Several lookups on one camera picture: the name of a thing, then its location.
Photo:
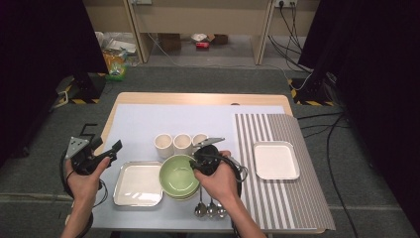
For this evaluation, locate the small open cardboard box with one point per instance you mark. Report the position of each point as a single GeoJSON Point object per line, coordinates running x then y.
{"type": "Point", "coordinates": [219, 39]}

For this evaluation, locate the yellow snack bag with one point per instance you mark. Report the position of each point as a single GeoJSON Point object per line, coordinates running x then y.
{"type": "Point", "coordinates": [112, 61]}

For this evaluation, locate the pile of clear plastic bags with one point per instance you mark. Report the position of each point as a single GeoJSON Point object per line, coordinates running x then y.
{"type": "Point", "coordinates": [119, 44]}

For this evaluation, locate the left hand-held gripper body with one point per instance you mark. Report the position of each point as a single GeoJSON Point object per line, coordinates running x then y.
{"type": "Point", "coordinates": [82, 158]}

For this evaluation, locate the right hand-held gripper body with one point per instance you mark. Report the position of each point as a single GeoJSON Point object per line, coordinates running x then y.
{"type": "Point", "coordinates": [208, 162]}

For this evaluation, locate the person's left hand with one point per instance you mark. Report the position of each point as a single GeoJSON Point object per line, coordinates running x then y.
{"type": "Point", "coordinates": [84, 186]}

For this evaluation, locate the square white plate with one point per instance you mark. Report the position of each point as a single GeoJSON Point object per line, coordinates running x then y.
{"type": "Point", "coordinates": [275, 160]}
{"type": "Point", "coordinates": [137, 183]}

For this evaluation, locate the crumpled white bag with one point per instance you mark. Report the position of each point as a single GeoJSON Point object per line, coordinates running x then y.
{"type": "Point", "coordinates": [198, 37]}

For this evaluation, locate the green snack packet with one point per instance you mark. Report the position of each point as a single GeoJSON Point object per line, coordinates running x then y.
{"type": "Point", "coordinates": [116, 74]}

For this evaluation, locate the pale white paper sheet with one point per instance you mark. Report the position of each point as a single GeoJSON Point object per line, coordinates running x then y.
{"type": "Point", "coordinates": [148, 119]}

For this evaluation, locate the beige wooden desk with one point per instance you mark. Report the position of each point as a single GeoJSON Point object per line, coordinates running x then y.
{"type": "Point", "coordinates": [204, 16]}

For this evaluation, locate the black stand base hazard tape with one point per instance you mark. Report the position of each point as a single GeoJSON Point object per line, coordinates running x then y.
{"type": "Point", "coordinates": [313, 91]}
{"type": "Point", "coordinates": [87, 87]}

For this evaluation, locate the cream ceramic cup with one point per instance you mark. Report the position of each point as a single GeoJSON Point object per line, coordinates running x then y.
{"type": "Point", "coordinates": [182, 143]}
{"type": "Point", "coordinates": [164, 145]}
{"type": "Point", "coordinates": [199, 139]}

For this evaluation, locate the red can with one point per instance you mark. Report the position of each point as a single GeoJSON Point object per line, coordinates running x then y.
{"type": "Point", "coordinates": [202, 45]}

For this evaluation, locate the white wall socket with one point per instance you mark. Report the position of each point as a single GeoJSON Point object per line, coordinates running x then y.
{"type": "Point", "coordinates": [142, 1]}
{"type": "Point", "coordinates": [287, 2]}

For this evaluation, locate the black curtain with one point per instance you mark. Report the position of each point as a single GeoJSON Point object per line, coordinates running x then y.
{"type": "Point", "coordinates": [39, 49]}
{"type": "Point", "coordinates": [379, 82]}

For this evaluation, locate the person's right hand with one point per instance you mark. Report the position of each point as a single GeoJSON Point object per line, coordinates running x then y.
{"type": "Point", "coordinates": [221, 183]}

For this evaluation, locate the brown cardboard box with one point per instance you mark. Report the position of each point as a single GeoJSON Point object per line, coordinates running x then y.
{"type": "Point", "coordinates": [170, 42]}

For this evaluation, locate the brown white striped placemat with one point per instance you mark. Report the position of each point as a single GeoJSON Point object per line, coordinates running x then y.
{"type": "Point", "coordinates": [284, 205]}

